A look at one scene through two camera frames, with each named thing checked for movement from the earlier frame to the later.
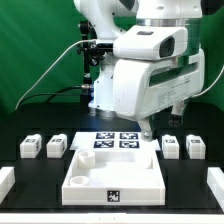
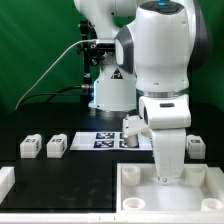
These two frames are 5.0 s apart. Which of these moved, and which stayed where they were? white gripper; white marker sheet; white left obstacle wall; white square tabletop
Moved: white square tabletop; white gripper
Stayed: white marker sheet; white left obstacle wall
